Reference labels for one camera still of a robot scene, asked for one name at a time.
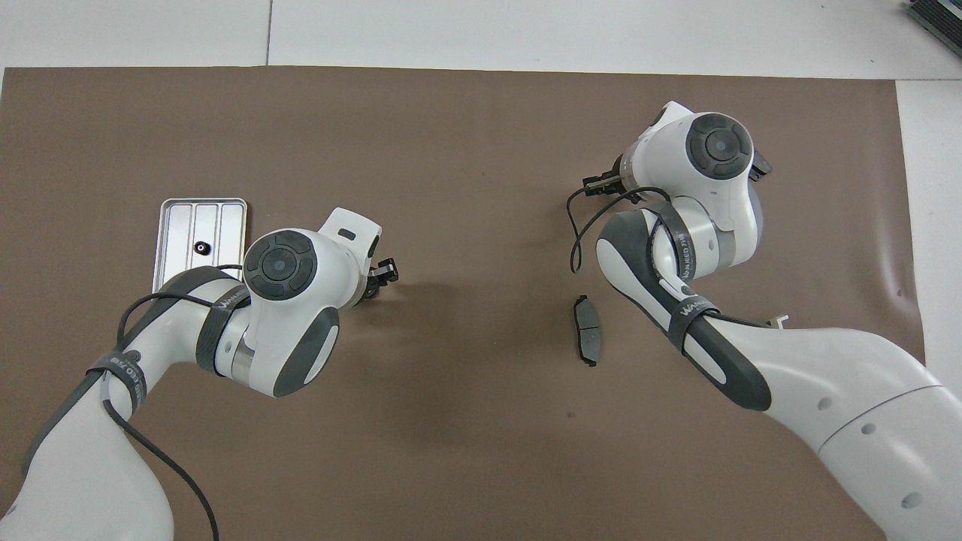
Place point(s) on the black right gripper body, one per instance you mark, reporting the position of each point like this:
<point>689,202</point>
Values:
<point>621,176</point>

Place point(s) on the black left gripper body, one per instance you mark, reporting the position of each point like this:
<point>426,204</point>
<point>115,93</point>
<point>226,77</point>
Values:
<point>370,282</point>

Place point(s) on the small black bearing gear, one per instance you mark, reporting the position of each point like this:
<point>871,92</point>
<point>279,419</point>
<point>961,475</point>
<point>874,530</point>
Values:
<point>201,246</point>

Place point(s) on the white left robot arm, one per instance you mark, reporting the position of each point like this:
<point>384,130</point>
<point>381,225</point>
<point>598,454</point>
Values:
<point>285,263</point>

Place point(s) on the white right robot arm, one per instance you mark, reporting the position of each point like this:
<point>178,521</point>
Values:
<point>721,146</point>

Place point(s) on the silver ribbed metal tray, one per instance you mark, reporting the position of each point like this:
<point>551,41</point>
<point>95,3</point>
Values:
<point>176,240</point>

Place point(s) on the brown paper table mat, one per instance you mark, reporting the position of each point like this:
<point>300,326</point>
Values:
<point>451,150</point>

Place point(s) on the long dark grey brake pad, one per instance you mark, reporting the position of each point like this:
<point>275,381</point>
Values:
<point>588,330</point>

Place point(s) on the grey ribbed device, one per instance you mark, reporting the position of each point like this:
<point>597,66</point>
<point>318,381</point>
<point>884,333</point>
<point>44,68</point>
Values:
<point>939,19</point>

